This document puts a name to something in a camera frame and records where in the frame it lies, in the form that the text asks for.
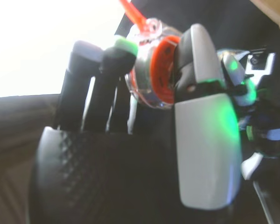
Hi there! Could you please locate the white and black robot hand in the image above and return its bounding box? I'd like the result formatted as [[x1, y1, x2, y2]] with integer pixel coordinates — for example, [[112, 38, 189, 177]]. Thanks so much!
[[29, 23, 243, 224]]

